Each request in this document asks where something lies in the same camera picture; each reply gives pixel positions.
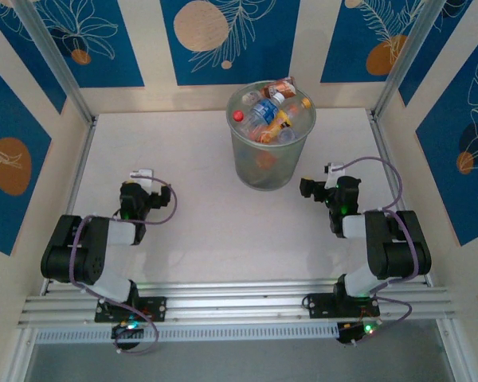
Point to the orange juice bottle orange cap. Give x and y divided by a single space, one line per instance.
273 128

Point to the red label bottle orange cap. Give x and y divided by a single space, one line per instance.
306 103

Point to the blue label water bottle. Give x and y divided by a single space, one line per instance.
263 110

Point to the brown coffee drink bottle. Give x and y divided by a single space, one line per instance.
280 87

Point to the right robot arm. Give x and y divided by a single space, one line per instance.
398 254

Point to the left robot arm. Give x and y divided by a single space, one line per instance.
83 254

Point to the translucent green waste bin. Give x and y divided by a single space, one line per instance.
247 167

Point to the black controller board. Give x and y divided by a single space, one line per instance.
352 334
123 338

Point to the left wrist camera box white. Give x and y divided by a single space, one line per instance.
142 177

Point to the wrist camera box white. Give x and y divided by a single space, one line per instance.
335 168
142 177

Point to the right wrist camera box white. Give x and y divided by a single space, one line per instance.
335 168

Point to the aluminium table side rail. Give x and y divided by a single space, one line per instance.
389 159
87 139

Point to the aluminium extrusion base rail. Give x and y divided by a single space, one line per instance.
243 306

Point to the aluminium frame post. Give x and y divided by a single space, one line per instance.
56 59
408 59
20 358
456 358

